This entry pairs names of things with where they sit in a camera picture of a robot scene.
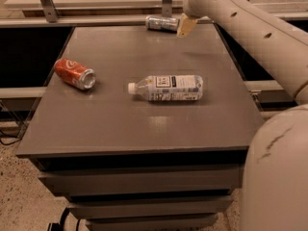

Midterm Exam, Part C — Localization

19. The yellowish foam gripper finger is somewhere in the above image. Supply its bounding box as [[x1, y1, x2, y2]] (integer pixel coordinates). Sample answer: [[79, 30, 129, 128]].
[[177, 13, 197, 38]]

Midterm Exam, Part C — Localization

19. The silver blue redbull can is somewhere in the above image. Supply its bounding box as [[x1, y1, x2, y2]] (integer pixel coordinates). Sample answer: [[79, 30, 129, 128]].
[[145, 15, 179, 32]]

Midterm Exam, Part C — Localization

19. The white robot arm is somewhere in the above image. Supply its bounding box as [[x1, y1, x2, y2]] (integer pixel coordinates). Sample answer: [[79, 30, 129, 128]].
[[178, 0, 308, 231]]

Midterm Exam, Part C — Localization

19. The red cola can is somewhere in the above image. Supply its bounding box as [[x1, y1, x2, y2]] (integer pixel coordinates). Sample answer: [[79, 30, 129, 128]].
[[54, 59, 96, 90]]

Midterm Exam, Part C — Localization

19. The clear plastic water bottle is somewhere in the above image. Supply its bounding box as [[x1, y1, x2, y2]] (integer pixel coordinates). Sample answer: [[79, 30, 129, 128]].
[[128, 75, 203, 101]]

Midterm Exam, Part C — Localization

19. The metal guard rail frame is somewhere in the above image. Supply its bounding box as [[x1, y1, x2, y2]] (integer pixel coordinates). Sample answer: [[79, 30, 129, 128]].
[[0, 0, 308, 19]]

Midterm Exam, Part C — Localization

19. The black floor cable left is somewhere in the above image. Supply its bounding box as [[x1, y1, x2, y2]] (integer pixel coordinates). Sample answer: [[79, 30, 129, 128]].
[[0, 127, 23, 146]]

